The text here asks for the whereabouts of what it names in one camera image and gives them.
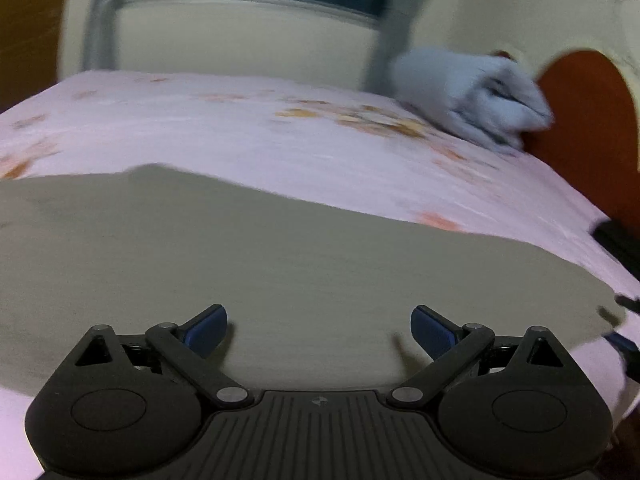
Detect rolled light blue quilt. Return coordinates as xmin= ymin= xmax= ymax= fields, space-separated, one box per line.
xmin=391 ymin=46 xmax=555 ymax=154

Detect red-brown wooden headboard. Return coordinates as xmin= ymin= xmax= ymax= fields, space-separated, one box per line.
xmin=492 ymin=46 xmax=640 ymax=241

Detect person's dark blue clothing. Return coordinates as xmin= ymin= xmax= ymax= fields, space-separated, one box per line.
xmin=607 ymin=405 xmax=640 ymax=480

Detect grey pants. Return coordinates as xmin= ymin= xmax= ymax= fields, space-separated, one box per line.
xmin=0 ymin=162 xmax=630 ymax=397

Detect grey curtain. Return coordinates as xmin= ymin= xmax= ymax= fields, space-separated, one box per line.
xmin=82 ymin=0 xmax=137 ymax=73
xmin=364 ymin=0 xmax=428 ymax=97

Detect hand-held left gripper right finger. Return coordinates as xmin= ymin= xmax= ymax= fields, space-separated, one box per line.
xmin=386 ymin=304 xmax=567 ymax=410

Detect dark cloth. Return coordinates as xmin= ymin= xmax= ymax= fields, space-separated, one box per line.
xmin=591 ymin=216 xmax=640 ymax=283

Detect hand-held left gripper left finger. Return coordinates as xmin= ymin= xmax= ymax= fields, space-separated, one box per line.
xmin=74 ymin=304 xmax=255 ymax=410

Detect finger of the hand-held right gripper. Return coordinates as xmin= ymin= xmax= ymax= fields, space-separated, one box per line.
xmin=604 ymin=331 xmax=640 ymax=357
xmin=598 ymin=293 xmax=640 ymax=327

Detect bed with pink floral sheet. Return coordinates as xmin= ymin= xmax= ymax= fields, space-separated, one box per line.
xmin=0 ymin=70 xmax=640 ymax=476

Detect brown wooden door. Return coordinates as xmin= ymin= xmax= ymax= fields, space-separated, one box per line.
xmin=0 ymin=0 xmax=76 ymax=111

